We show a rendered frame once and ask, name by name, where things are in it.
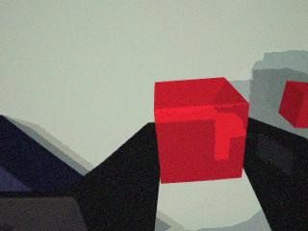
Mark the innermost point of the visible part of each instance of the red cube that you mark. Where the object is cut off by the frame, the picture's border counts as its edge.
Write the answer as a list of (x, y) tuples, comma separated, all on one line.
[(294, 104), (201, 130)]

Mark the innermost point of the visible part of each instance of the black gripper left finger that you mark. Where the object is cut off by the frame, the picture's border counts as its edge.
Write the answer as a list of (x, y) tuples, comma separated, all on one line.
[(119, 195)]

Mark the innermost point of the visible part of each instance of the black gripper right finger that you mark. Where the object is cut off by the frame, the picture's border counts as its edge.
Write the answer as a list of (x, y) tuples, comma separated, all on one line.
[(276, 163)]

